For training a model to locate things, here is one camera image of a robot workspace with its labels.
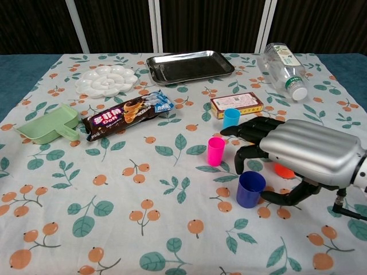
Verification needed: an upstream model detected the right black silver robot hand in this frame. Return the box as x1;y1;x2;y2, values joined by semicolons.
220;116;367;207

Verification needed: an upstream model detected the clear plastic bottle white cap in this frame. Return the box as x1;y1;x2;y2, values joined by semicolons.
256;42;309;101

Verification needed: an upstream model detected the dark blue plastic cup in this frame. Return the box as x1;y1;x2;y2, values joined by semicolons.
236;171;267;208

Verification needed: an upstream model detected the rectangular stainless steel tray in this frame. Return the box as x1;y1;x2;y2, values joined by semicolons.
145;50;236;86

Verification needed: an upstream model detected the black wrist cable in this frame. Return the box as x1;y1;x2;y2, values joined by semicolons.
332;186;367;221

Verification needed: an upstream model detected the dark slatted partition panel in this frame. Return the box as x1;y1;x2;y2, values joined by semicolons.
0;0;83;55
159;0;266;53
75;0;158;54
268;0;367;55

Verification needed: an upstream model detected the floral leaf print tablecloth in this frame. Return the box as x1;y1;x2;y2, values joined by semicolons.
0;53;367;275

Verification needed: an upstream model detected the light green plastic scoop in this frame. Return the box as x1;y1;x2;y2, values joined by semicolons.
14;104;81;145

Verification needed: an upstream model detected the orange plastic cup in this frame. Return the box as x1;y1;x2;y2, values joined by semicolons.
274;163;296;180

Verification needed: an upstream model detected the small pink yellow cardboard box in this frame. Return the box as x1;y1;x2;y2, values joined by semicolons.
210;92;264;120

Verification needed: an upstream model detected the brown chocolate snack packet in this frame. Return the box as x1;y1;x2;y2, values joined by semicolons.
81;89;175;143

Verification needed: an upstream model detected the white partition frame post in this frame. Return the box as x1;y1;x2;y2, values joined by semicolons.
64;0;90;54
147;0;164;53
254;0;279;53

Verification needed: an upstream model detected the white flower-shaped paint palette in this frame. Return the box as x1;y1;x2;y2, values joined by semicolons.
75;65;138;99

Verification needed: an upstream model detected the pink plastic cup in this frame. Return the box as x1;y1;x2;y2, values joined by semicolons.
207;136;226;167

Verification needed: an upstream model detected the light blue plastic cup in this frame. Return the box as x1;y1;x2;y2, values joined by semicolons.
223;108;241;129

